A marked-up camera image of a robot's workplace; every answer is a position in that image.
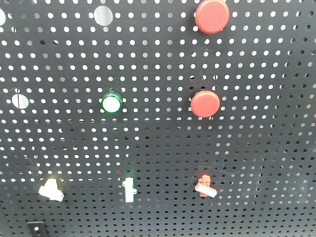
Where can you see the red rotary switch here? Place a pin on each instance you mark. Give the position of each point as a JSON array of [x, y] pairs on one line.
[[204, 188]]

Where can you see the yellow rotary switch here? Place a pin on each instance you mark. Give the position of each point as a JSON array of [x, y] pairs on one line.
[[50, 190]]

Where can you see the black perforated pegboard panel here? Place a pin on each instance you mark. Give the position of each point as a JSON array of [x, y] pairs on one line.
[[58, 58]]

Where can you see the green illuminated push button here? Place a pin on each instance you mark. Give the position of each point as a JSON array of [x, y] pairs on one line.
[[112, 102]]

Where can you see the lower red push button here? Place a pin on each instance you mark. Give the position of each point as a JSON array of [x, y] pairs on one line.
[[205, 104]]

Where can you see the red push button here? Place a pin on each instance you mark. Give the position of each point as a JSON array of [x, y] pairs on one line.
[[212, 16], [205, 104]]

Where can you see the upper red push button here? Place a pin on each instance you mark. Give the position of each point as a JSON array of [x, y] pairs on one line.
[[212, 16]]

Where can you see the left black table clamp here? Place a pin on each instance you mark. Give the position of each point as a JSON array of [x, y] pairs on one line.
[[37, 229]]

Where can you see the green rotary switch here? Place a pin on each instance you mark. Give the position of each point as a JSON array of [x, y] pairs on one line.
[[129, 189]]

